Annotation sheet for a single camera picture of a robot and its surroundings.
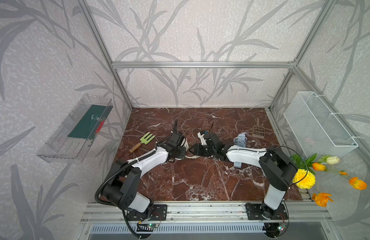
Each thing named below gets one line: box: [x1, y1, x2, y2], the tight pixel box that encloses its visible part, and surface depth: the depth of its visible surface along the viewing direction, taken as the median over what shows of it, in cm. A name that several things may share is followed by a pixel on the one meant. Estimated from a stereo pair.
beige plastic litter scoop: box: [252, 117, 265, 139], surface depth 107 cm
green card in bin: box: [67, 104, 113, 140], surface depth 71 cm
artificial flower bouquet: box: [290, 153, 368, 207], surface depth 58 cm
